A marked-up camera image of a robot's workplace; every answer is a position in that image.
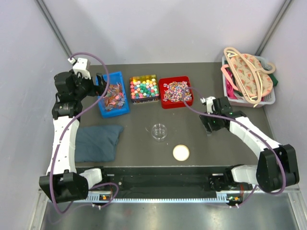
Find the round cream jar lid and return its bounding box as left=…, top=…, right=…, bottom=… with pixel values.
left=173, top=145, right=190, bottom=161

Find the red tray of swirl lollipops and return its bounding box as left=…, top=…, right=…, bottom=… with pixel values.
left=158, top=76, right=194, bottom=109

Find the beige clothes hanger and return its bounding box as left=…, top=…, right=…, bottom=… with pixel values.
left=221, top=47, right=276, bottom=108

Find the purple cable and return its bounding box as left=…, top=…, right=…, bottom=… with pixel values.
left=49, top=52, right=120, bottom=214
left=183, top=86, right=287, bottom=208

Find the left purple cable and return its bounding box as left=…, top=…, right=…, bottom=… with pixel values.
left=49, top=52, right=120, bottom=214

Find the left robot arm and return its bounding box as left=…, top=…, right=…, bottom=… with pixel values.
left=39, top=70, right=110, bottom=204

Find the blue plastic candy bin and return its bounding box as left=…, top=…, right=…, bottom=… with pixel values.
left=98, top=71, right=130, bottom=118

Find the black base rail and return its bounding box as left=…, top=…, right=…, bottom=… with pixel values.
left=97, top=166, right=252, bottom=199

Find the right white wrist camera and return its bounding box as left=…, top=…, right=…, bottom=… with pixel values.
left=200, top=96, right=216, bottom=114

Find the clear glass jar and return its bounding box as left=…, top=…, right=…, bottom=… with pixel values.
left=151, top=123, right=167, bottom=142

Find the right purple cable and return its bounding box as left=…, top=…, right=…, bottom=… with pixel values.
left=183, top=86, right=287, bottom=208

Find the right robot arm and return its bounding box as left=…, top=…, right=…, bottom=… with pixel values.
left=200, top=97, right=299, bottom=193

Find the folded dark blue cloth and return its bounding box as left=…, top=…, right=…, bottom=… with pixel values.
left=74, top=125, right=124, bottom=163

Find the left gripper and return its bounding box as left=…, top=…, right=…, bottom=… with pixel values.
left=70, top=69, right=109, bottom=101

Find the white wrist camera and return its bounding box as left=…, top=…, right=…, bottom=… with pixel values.
left=200, top=96, right=216, bottom=114
left=68, top=57, right=92, bottom=80

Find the white basket of clothes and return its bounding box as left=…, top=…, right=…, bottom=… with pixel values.
left=221, top=55, right=278, bottom=107

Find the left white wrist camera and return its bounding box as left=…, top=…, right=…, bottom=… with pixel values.
left=68, top=57, right=92, bottom=80

